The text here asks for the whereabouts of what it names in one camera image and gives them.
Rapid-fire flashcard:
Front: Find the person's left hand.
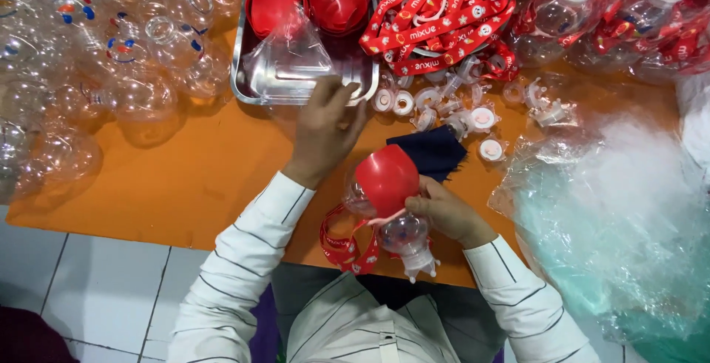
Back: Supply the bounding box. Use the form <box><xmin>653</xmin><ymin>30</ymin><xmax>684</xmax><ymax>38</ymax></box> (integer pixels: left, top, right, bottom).
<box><xmin>282</xmin><ymin>75</ymin><xmax>368</xmax><ymax>190</ymax></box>

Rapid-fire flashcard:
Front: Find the person's right hand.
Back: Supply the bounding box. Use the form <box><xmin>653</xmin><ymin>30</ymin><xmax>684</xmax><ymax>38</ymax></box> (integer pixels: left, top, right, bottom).
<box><xmin>404</xmin><ymin>176</ymin><xmax>498</xmax><ymax>249</ymax></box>

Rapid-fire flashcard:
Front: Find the clear snowman bottle with crown cap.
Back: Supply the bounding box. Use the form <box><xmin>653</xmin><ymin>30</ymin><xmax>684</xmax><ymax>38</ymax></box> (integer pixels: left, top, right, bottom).
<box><xmin>342</xmin><ymin>163</ymin><xmax>442</xmax><ymax>285</ymax></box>

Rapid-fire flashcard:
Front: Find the red plastic cape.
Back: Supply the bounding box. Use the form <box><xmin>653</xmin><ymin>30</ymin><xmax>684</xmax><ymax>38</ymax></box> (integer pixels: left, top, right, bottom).
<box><xmin>354</xmin><ymin>144</ymin><xmax>421</xmax><ymax>220</ymax></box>

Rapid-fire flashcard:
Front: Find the navy blue cloth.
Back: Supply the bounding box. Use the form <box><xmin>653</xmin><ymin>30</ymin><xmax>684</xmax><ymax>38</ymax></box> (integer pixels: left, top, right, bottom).
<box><xmin>386</xmin><ymin>125</ymin><xmax>468</xmax><ymax>183</ymax></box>

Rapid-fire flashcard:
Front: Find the group of white crown caps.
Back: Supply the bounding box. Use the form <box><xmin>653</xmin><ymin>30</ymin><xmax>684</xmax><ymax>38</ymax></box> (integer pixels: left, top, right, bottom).
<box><xmin>371</xmin><ymin>55</ymin><xmax>579</xmax><ymax>164</ymax></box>

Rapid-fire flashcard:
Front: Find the person's white striped shirt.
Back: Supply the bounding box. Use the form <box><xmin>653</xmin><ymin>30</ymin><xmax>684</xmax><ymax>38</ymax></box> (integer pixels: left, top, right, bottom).
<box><xmin>285</xmin><ymin>271</ymin><xmax>462</xmax><ymax>363</ymax></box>

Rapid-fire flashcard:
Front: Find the rectangular metal tray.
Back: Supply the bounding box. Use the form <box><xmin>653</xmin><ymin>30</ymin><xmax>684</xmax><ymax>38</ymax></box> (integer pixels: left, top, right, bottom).
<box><xmin>230</xmin><ymin>0</ymin><xmax>381</xmax><ymax>106</ymax></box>

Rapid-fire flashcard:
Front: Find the large clear plastic bag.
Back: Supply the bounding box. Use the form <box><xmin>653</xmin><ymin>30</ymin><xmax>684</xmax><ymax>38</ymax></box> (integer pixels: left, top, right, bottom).
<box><xmin>487</xmin><ymin>72</ymin><xmax>710</xmax><ymax>363</ymax></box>

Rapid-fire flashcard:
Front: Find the purple cloth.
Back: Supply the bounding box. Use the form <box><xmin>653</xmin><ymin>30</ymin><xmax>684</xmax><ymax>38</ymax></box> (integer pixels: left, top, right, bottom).
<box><xmin>248</xmin><ymin>282</ymin><xmax>285</xmax><ymax>363</ymax></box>

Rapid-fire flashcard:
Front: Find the small clear plastic bag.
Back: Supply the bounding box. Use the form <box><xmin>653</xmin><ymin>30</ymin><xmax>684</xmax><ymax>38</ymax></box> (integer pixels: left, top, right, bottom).
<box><xmin>242</xmin><ymin>5</ymin><xmax>336</xmax><ymax>93</ymax></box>

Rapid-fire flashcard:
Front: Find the pile of red capes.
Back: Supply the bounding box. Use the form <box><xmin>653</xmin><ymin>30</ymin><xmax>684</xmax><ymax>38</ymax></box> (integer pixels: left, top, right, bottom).
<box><xmin>244</xmin><ymin>0</ymin><xmax>378</xmax><ymax>40</ymax></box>

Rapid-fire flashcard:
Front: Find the pile of bagged finished bottles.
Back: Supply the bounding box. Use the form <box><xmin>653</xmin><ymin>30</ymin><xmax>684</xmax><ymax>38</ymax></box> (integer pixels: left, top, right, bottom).
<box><xmin>507</xmin><ymin>0</ymin><xmax>710</xmax><ymax>84</ymax></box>

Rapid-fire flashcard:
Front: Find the pile of clear snowman bottles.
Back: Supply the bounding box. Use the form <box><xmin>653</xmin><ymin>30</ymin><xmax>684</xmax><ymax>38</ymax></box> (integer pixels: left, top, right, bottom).
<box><xmin>0</xmin><ymin>0</ymin><xmax>245</xmax><ymax>200</ymax></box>

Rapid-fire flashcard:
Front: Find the dark maroon cloth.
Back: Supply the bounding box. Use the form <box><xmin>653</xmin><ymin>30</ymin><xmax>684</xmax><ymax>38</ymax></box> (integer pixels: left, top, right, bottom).
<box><xmin>0</xmin><ymin>305</ymin><xmax>80</xmax><ymax>363</ymax></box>

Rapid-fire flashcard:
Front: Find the red printed lanyard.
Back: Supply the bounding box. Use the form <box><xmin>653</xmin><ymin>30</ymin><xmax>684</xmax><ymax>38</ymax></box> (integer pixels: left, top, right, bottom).
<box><xmin>318</xmin><ymin>204</ymin><xmax>408</xmax><ymax>275</ymax></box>

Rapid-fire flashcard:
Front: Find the heap of red lanyards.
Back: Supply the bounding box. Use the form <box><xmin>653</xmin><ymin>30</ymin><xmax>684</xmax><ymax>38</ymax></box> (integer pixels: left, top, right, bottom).
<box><xmin>358</xmin><ymin>0</ymin><xmax>520</xmax><ymax>82</ymax></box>

